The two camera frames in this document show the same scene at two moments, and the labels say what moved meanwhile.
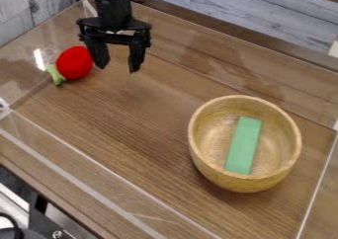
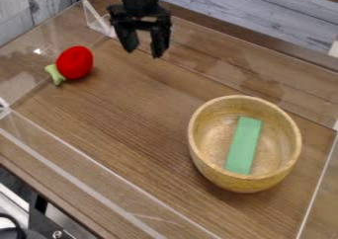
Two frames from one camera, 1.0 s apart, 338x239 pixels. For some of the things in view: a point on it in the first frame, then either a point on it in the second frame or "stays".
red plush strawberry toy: (74, 64) stays
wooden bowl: (245, 141) stays
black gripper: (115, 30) -> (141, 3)
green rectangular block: (241, 155) stays
